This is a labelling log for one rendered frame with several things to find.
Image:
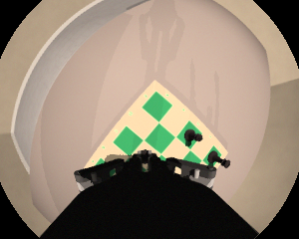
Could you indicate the green and cream chessboard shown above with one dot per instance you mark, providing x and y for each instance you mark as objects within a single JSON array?
[{"x": 157, "y": 121}]

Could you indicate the black pawn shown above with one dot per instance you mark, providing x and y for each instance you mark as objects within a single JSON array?
[{"x": 145, "y": 156}]

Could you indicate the black bishop chess piece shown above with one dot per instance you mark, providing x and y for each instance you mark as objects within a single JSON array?
[{"x": 190, "y": 135}]

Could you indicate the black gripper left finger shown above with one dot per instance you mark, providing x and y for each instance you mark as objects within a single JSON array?
[{"x": 96, "y": 174}]

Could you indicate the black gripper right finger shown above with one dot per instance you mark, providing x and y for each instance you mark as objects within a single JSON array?
[{"x": 201, "y": 173}]

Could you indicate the black chess queen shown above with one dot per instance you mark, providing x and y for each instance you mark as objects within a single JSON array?
[{"x": 213, "y": 157}]

